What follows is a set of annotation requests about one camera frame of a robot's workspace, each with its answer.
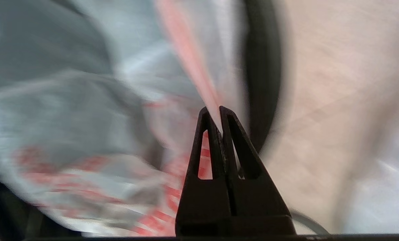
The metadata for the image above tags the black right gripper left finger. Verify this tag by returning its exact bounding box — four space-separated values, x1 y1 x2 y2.
175 106 236 236

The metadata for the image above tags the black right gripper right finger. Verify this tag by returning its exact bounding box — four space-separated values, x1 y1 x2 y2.
219 106 297 235

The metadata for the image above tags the grey bin rim ring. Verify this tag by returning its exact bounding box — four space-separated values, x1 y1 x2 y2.
290 209 330 235

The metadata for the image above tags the white red-printed plastic bag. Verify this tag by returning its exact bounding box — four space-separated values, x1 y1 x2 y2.
333 114 399 235

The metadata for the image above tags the black round trash bin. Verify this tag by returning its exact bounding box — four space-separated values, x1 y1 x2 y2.
241 0 284 153

